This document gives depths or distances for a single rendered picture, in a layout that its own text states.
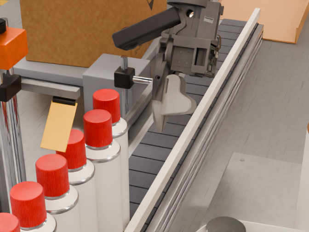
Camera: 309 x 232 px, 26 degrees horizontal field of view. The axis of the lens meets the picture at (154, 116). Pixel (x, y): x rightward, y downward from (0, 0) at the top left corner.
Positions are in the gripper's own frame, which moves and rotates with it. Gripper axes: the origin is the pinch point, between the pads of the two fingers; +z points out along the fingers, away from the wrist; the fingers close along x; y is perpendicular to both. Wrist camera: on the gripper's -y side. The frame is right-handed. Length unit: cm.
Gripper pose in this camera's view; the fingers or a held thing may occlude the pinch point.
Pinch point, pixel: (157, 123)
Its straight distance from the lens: 105.0
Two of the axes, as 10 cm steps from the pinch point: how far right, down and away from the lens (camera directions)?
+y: 9.5, 1.6, -2.8
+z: -1.6, 9.9, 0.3
